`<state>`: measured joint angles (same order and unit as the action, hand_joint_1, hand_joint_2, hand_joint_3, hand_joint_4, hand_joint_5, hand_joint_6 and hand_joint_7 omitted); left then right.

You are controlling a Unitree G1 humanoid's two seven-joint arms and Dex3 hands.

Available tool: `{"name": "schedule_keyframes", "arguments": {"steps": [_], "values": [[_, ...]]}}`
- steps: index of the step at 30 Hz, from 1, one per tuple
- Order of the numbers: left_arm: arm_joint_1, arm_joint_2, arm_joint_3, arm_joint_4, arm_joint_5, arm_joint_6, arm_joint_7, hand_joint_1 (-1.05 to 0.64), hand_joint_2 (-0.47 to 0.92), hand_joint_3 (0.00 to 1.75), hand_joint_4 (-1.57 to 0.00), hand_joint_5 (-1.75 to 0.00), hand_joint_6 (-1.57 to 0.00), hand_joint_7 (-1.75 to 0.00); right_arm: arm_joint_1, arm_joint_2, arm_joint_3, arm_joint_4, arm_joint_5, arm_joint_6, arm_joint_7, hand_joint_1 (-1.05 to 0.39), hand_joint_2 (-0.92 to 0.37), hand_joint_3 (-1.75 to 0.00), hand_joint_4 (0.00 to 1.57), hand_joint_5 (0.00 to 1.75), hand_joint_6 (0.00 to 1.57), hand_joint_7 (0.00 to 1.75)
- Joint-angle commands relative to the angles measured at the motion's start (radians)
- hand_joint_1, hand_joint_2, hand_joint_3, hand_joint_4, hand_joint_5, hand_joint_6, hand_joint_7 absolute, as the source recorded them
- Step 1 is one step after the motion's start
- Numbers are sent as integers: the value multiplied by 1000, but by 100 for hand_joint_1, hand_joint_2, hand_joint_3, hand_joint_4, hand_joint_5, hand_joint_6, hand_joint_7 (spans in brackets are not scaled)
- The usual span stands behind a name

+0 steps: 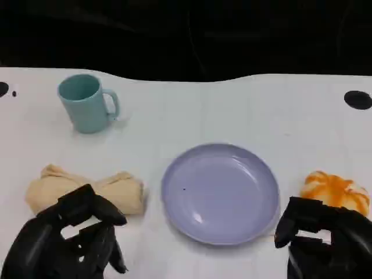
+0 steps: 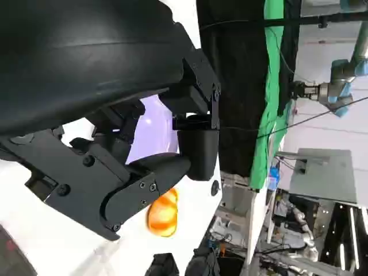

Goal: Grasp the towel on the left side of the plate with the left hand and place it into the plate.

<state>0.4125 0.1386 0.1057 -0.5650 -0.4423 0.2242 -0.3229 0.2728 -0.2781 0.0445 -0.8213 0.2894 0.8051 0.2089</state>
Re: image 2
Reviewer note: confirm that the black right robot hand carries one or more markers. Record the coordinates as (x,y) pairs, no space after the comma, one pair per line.
(14,256)

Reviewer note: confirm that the lilac plate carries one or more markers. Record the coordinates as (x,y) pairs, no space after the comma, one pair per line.
(155,129)

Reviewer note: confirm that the grey metal cabinet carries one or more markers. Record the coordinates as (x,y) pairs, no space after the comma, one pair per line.
(325,175)

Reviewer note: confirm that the black fabric bundle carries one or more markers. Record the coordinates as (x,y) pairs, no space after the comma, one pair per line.
(164,266)
(202,263)

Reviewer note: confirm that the black backdrop curtain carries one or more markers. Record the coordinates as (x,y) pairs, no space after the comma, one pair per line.
(235,86)

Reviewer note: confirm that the orange and white toy bread roll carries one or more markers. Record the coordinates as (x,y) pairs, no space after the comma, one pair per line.
(164,215)

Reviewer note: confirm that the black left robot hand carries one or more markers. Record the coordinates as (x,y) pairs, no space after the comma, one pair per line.
(86,57)

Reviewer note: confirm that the green cloth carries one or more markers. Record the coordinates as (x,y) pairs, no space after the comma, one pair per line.
(270,86)

